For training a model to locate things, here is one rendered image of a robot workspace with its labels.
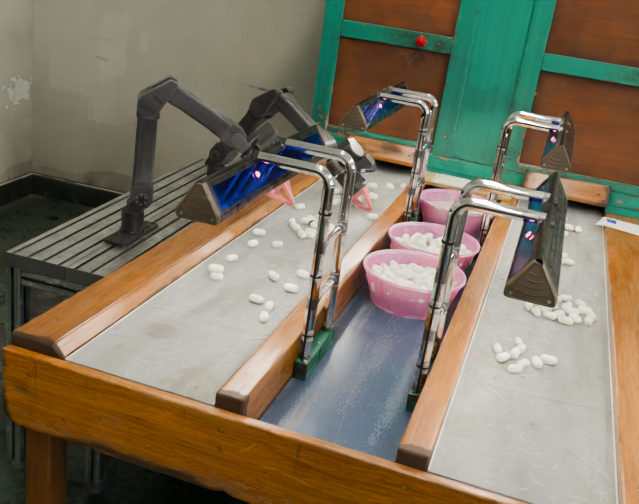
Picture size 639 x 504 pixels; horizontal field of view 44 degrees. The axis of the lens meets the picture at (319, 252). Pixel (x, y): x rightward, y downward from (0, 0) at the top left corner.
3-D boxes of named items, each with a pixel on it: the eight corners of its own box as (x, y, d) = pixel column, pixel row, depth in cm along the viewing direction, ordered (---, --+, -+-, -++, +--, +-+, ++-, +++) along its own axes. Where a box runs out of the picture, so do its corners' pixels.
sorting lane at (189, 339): (64, 369, 144) (64, 358, 143) (343, 167, 307) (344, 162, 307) (212, 415, 137) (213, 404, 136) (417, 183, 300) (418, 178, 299)
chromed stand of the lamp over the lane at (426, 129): (348, 229, 252) (370, 91, 236) (364, 213, 270) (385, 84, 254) (405, 243, 248) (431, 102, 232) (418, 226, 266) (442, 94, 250)
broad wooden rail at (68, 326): (10, 415, 152) (9, 330, 146) (310, 195, 315) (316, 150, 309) (63, 432, 149) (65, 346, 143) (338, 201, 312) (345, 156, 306)
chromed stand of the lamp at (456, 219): (404, 410, 155) (447, 195, 139) (423, 366, 173) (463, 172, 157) (500, 438, 150) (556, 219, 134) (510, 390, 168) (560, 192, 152)
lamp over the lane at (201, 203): (174, 216, 134) (177, 176, 131) (297, 149, 190) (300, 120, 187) (216, 227, 132) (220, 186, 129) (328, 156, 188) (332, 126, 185)
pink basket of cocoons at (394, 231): (389, 281, 216) (395, 249, 213) (378, 246, 241) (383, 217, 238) (483, 291, 219) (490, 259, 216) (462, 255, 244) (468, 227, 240)
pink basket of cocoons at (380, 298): (345, 308, 196) (351, 273, 193) (372, 273, 220) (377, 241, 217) (450, 335, 190) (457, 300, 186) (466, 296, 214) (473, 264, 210)
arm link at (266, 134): (282, 136, 228) (256, 105, 223) (287, 144, 220) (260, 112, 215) (252, 162, 229) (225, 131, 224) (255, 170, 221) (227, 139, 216)
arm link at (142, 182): (151, 203, 226) (161, 90, 214) (151, 210, 220) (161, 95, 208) (129, 201, 224) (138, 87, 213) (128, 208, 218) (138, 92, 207)
